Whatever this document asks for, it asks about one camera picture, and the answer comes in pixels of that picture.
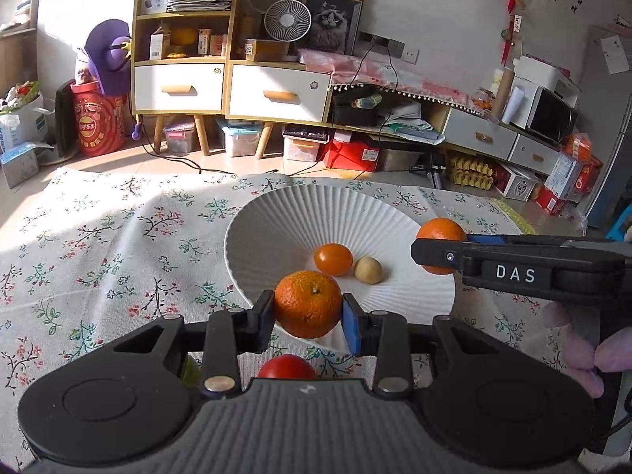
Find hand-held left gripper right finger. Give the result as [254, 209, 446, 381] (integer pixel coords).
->
[342, 293, 499, 396]

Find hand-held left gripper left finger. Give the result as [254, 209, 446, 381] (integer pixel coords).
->
[113, 290, 275, 393]

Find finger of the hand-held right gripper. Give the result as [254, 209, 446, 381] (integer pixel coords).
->
[466, 233, 568, 248]
[411, 238, 482, 287]

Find round orange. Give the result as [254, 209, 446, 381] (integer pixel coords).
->
[416, 218, 468, 276]

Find large orange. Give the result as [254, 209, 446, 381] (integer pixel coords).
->
[274, 271, 343, 339]

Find white ribbed plate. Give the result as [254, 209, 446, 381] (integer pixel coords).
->
[223, 186, 456, 355]

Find person's right hand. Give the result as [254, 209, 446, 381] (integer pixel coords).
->
[543, 301, 632, 399]

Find red tomato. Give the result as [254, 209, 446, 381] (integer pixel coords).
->
[257, 354, 317, 381]

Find small tan fruit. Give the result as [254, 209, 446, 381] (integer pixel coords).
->
[354, 256, 384, 285]

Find red white patterned box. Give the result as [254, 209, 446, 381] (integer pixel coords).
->
[493, 162, 540, 202]

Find small orange tomato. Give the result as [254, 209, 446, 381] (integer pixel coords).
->
[314, 243, 354, 277]

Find yellow egg cartons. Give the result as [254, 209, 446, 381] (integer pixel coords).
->
[446, 152, 495, 191]

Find black tripod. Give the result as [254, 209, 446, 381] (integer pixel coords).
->
[409, 152, 446, 190]

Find white cardboard carton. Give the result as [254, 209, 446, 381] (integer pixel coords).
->
[543, 150, 596, 203]

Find grey metal tin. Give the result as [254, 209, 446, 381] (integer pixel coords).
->
[378, 148, 421, 173]

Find long low white cabinet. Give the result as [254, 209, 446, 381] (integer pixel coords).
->
[330, 86, 564, 176]

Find orange net bag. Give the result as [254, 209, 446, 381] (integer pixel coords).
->
[564, 130, 594, 163]

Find red gift box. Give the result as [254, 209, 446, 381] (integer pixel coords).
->
[322, 139, 380, 173]

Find black microwave oven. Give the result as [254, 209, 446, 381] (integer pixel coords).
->
[524, 88, 578, 146]

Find black case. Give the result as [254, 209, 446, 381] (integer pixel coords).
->
[332, 88, 393, 128]

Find clear storage box black lid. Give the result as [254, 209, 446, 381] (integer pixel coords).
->
[283, 127, 329, 163]

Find white appliance box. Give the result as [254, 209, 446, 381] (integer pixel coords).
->
[511, 55, 582, 108]

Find floral tablecloth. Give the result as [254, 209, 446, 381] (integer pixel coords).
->
[0, 165, 600, 472]

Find clear storage box blue lid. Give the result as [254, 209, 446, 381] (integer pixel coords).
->
[217, 121, 264, 158]

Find pink patterned cloth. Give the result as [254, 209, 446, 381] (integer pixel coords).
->
[297, 48, 487, 109]

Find small clear storage box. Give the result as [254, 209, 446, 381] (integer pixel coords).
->
[163, 121, 197, 154]

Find framed cat picture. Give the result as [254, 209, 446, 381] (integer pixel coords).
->
[295, 0, 367, 56]

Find red cylindrical bin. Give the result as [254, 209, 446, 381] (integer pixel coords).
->
[70, 80, 128, 158]

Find low wooden drawer cabinet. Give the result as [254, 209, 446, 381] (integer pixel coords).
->
[224, 59, 334, 160]

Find brown cardboard box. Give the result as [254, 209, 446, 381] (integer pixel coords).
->
[245, 38, 290, 62]

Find small white desk fan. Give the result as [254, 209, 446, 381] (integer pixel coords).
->
[263, 0, 312, 43]

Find black flat panel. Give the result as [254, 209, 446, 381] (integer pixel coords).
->
[54, 79, 76, 157]

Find blue white carton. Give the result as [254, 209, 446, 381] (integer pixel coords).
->
[0, 142, 41, 189]

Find purple hat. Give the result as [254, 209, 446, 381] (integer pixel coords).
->
[85, 19, 134, 98]

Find tall wooden shelf cabinet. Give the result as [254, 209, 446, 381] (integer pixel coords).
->
[131, 0, 245, 156]

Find white plastic bag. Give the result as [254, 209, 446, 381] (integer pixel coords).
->
[0, 82, 56, 155]

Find black power cable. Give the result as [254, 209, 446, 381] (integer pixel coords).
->
[133, 113, 238, 177]

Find wall socket strip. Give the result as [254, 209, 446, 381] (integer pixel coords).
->
[359, 32, 420, 63]

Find white drawer wooden handle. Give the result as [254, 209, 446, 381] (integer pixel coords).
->
[229, 64, 332, 122]
[134, 62, 225, 113]

